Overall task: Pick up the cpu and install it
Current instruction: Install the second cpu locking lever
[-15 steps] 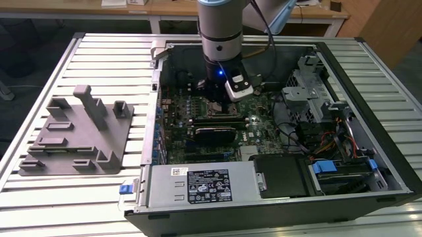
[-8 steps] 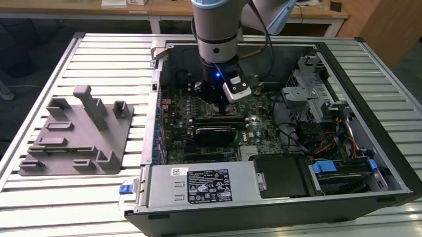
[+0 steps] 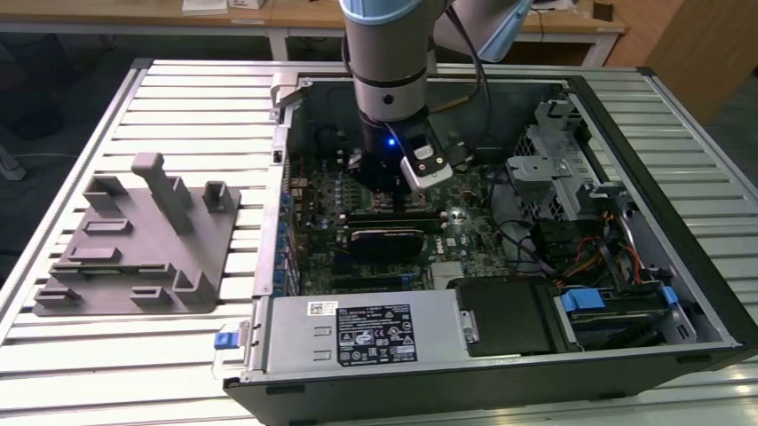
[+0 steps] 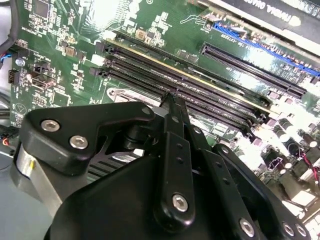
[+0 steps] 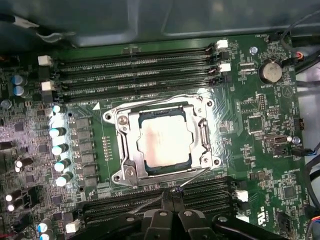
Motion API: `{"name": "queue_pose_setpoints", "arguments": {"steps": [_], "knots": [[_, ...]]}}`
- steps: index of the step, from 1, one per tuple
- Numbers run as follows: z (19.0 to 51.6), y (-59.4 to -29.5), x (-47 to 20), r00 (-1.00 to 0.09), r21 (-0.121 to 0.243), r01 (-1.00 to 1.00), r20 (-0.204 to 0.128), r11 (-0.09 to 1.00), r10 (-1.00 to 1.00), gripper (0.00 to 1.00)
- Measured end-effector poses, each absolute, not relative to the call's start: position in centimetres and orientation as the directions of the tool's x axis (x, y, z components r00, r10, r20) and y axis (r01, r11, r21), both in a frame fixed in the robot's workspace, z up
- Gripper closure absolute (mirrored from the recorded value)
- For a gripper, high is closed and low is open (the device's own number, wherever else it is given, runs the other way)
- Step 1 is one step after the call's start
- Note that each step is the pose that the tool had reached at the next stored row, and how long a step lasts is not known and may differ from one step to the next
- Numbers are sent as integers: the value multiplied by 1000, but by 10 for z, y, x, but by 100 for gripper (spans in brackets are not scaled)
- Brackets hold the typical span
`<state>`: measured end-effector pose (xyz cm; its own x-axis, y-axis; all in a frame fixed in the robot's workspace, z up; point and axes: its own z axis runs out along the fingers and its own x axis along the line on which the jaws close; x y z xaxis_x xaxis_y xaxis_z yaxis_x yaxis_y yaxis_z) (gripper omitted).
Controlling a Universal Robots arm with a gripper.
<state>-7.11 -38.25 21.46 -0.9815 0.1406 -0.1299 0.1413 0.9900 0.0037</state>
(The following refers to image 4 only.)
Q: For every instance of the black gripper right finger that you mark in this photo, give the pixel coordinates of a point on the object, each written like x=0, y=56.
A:
x=222, y=175

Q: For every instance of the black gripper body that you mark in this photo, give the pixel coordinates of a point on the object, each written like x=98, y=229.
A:
x=112, y=212

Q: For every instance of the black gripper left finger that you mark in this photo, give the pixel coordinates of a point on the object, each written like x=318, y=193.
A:
x=62, y=140

